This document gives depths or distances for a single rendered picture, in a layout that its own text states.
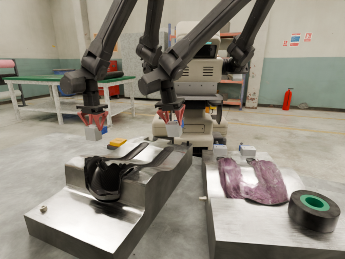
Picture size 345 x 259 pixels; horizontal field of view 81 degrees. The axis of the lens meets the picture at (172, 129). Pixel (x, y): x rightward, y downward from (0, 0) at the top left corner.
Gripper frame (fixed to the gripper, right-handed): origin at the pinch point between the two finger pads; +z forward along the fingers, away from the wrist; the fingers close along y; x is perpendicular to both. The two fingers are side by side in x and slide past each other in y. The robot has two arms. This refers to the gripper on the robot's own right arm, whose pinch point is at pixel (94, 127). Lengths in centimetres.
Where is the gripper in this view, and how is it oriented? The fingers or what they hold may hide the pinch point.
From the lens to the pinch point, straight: 84.6
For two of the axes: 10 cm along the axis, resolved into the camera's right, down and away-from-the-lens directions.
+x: 3.8, -3.0, 8.7
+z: -0.1, 9.5, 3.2
